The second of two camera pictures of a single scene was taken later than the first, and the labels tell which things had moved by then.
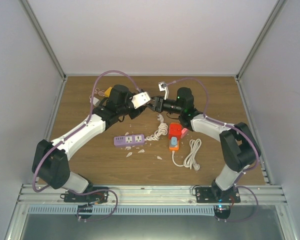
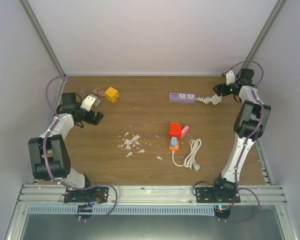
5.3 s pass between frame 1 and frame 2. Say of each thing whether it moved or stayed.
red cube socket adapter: stayed
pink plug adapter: stayed
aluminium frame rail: stayed
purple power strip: moved
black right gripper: moved
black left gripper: moved
